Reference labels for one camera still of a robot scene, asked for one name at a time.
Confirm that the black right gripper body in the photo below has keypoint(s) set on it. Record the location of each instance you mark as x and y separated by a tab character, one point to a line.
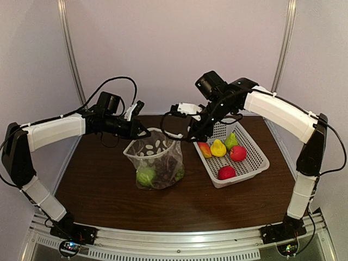
200	128

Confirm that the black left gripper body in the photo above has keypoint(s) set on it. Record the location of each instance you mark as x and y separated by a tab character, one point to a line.
132	128

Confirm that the orange red fake mango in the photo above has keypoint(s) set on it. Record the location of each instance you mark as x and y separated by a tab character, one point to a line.
205	149

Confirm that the yellow fake pear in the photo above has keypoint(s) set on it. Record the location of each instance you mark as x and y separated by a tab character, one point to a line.
218	149

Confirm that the clear polka dot zip bag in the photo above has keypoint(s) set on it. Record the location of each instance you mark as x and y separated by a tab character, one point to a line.
152	152

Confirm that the green fake pear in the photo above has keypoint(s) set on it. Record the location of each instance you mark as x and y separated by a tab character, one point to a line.
231	141

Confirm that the dark fake grapes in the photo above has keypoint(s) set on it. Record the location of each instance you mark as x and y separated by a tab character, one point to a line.
165	173

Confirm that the green fake apple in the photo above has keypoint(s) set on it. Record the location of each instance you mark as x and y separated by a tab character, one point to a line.
145	176

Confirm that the green fake grapes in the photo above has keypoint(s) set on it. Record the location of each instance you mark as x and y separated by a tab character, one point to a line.
179	174

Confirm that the red fake apple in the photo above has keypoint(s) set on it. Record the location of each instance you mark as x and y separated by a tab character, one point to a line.
226	172

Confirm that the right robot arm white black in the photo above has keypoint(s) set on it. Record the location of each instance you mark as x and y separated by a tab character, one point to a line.
244	94

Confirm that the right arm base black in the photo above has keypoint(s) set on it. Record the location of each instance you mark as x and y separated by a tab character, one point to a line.
285	230

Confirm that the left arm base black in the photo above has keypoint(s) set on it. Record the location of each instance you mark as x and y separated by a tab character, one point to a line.
73	231

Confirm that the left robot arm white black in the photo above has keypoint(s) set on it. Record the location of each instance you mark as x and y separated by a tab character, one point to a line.
23	142

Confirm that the white perforated plastic basket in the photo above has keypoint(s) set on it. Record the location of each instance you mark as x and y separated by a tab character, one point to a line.
254	163

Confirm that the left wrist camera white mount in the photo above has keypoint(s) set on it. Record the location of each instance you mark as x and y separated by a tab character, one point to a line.
134	110

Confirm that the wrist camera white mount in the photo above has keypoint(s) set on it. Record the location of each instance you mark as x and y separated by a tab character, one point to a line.
134	110
186	109

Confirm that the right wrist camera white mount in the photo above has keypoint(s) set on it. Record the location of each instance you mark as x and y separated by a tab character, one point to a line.
186	109

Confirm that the aluminium front rail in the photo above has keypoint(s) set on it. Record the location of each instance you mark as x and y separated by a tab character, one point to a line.
118	244

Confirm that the aluminium frame post left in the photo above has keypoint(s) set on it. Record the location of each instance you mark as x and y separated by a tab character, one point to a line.
64	20

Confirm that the aluminium frame post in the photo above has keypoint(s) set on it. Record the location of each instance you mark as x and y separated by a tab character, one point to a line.
64	20
286	40

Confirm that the aluminium frame post right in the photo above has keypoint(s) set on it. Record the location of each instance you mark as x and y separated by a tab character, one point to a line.
286	40

